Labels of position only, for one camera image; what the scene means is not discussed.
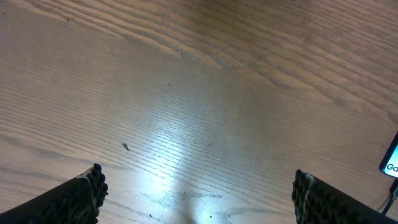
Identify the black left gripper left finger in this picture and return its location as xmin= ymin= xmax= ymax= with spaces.
xmin=1 ymin=163 xmax=108 ymax=224

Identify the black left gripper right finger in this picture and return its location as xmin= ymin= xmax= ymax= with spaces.
xmin=292 ymin=169 xmax=397 ymax=224

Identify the black charging cable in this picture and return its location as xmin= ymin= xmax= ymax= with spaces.
xmin=381 ymin=179 xmax=398 ymax=216

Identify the blue Samsung Galaxy smartphone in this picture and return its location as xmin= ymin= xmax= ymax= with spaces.
xmin=379 ymin=133 xmax=398 ymax=179

